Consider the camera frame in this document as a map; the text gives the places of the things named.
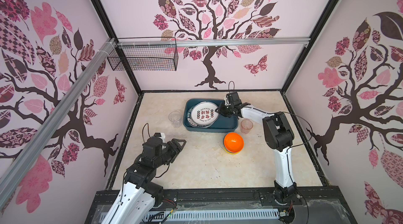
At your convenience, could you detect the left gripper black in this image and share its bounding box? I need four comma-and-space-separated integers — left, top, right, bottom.
154, 138, 186, 168

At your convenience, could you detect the orange plastic bowl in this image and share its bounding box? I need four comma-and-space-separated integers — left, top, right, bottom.
223, 132, 245, 152

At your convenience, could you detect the white plate dark patterned rim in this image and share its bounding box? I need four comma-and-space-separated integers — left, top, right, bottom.
186, 106, 213, 128

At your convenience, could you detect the yellow plastic bowl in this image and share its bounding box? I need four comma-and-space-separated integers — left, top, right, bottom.
224, 149, 240, 155

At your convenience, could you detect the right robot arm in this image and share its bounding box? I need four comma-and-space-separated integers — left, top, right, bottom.
216, 91, 297, 205

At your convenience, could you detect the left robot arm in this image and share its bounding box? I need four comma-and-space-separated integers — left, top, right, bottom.
102, 133, 186, 224

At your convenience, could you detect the teal plastic bin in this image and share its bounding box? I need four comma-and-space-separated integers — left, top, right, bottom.
183, 98, 238, 133

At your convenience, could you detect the pinkish clear cup near right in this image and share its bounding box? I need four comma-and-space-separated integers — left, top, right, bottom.
241, 119, 254, 134

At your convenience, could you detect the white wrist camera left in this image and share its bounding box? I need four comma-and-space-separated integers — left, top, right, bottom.
154, 133, 166, 142

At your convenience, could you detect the black wire basket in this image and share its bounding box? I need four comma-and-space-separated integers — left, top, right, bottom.
107, 36, 179, 72

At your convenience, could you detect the white vented cable duct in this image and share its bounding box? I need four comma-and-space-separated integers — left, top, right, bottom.
140, 209, 280, 223

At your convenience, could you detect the aluminium rail back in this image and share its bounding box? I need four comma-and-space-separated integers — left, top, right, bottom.
117, 37, 311, 47

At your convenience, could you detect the aluminium rail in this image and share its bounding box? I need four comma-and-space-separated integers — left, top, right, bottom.
1, 38, 116, 207
117, 37, 311, 47

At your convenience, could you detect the aluminium rail left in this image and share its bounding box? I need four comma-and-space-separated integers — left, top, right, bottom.
1, 38, 116, 207

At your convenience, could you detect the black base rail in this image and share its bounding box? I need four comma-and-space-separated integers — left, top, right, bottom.
86, 186, 356, 224

